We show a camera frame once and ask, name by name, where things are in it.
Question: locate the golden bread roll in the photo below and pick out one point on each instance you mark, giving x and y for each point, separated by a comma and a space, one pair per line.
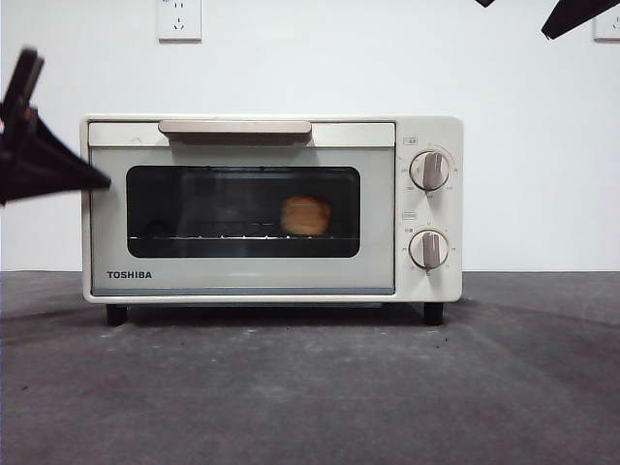
306, 215

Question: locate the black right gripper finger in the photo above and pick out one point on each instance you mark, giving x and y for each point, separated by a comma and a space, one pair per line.
484, 2
576, 14

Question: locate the white wall socket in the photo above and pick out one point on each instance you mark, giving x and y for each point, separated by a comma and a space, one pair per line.
179, 21
609, 29

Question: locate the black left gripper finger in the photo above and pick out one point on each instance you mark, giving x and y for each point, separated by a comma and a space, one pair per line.
48, 181
43, 145

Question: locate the white Toshiba toaster oven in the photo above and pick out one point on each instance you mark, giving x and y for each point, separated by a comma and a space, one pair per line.
431, 131

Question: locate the oven temperature knob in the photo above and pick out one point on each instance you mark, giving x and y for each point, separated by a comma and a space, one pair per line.
429, 170

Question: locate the oven timer knob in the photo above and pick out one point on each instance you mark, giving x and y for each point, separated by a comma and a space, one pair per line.
429, 250

